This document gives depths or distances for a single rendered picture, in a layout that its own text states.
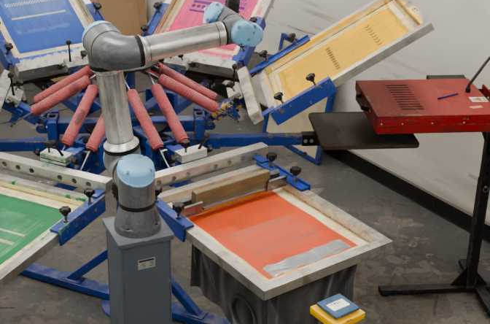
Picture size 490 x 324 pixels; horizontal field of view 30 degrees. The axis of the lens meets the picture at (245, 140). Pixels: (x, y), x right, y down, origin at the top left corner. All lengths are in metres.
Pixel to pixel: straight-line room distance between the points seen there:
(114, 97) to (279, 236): 0.91
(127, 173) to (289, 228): 0.85
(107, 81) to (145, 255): 0.57
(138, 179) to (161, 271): 0.34
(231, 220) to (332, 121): 1.10
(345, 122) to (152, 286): 1.74
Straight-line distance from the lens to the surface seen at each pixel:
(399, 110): 4.21
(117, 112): 2.90
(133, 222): 2.90
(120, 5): 7.85
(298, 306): 3.34
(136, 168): 2.86
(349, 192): 5.85
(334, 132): 4.32
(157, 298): 3.05
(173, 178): 3.71
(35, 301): 4.82
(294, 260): 3.27
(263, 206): 3.61
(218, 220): 3.51
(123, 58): 2.70
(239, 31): 2.78
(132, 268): 2.96
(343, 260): 3.23
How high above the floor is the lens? 2.68
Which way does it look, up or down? 24 degrees down
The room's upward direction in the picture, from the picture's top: 1 degrees clockwise
